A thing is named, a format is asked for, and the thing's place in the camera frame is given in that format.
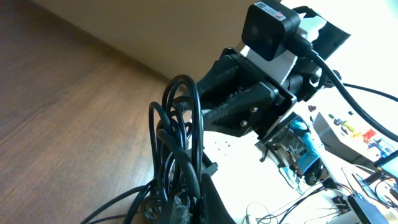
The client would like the black usb cable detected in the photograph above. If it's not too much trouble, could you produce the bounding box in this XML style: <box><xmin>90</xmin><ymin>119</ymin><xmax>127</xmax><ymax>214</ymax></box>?
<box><xmin>80</xmin><ymin>73</ymin><xmax>206</xmax><ymax>224</ymax></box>

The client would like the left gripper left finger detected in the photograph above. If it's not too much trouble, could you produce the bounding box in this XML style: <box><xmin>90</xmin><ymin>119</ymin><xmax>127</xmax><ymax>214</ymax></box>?
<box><xmin>161</xmin><ymin>190</ymin><xmax>193</xmax><ymax>224</ymax></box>

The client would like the right camera black cable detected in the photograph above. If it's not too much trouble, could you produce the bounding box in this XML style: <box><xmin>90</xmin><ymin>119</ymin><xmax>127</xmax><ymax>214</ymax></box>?
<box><xmin>289</xmin><ymin>32</ymin><xmax>398</xmax><ymax>143</ymax></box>

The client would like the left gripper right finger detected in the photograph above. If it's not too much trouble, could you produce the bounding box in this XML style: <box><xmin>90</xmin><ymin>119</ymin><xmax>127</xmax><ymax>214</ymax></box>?
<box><xmin>200</xmin><ymin>153</ymin><xmax>236</xmax><ymax>224</ymax></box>

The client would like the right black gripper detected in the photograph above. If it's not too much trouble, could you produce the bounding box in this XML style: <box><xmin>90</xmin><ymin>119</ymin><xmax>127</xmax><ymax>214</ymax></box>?
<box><xmin>197</xmin><ymin>6</ymin><xmax>349</xmax><ymax>139</ymax></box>

